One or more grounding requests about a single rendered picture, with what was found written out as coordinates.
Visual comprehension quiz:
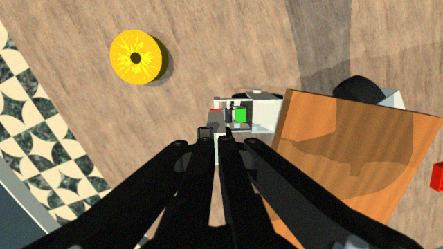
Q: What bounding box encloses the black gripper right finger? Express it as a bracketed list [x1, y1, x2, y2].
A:
[216, 111, 424, 249]

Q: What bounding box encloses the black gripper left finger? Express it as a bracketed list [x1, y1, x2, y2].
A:
[22, 111, 217, 249]

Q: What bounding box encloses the red toy brick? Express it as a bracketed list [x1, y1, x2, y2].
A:
[430, 161, 443, 192]

